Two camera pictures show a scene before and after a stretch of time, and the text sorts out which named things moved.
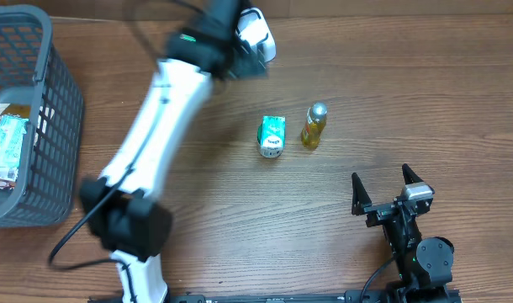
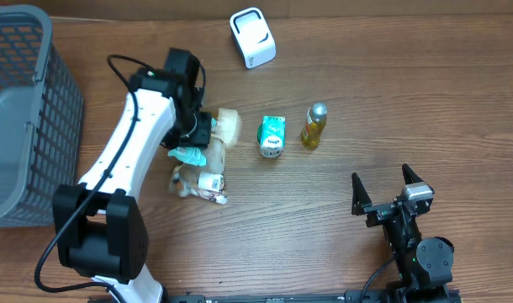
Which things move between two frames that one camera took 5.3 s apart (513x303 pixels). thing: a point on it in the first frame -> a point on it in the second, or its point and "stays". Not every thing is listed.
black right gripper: (379, 211) stays
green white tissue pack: (271, 136) stays
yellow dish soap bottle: (316, 119) stays
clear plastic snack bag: (2, 160) -> (208, 181)
